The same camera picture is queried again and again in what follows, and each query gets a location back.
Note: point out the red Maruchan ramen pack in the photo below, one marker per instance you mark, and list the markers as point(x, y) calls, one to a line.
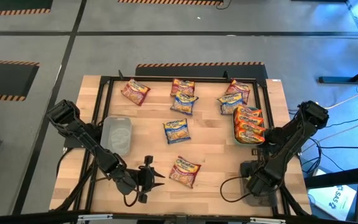
point(239, 88)
point(182, 87)
point(135, 91)
point(185, 171)

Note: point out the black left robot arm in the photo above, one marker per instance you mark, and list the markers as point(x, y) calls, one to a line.
point(89, 143)

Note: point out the black hazard-striped floor mat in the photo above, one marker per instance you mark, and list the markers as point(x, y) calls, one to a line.
point(197, 71)
point(5, 81)
point(11, 4)
point(166, 2)

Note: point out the black desk base frame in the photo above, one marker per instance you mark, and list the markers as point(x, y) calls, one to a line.
point(337, 80)

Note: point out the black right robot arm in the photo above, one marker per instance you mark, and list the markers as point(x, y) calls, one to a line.
point(289, 144)

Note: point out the white SAS printed box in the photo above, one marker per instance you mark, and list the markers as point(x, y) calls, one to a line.
point(334, 200)

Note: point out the green plastic bin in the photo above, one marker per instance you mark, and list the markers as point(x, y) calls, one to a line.
point(236, 143)

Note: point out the dark grey plastic bin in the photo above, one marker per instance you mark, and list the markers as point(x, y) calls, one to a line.
point(259, 201)

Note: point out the grey plastic tray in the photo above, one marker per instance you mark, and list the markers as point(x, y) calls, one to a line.
point(117, 137)

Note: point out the black aluminium table frame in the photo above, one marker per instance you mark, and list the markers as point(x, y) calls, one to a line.
point(157, 79)

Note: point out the black desk foot bar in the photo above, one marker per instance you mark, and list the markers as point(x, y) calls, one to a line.
point(337, 180)

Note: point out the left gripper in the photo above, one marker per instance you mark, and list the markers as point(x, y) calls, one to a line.
point(145, 180)

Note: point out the blue Maruchan ramen pack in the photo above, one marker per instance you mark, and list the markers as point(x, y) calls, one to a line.
point(176, 130)
point(230, 104)
point(183, 104)

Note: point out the orange Maruchan ramen pack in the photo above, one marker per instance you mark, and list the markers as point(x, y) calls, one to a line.
point(249, 137)
point(249, 119)
point(249, 111)
point(250, 128)

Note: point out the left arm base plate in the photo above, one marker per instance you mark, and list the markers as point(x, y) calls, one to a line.
point(70, 143)

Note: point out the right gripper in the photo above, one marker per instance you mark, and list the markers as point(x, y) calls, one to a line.
point(266, 182)

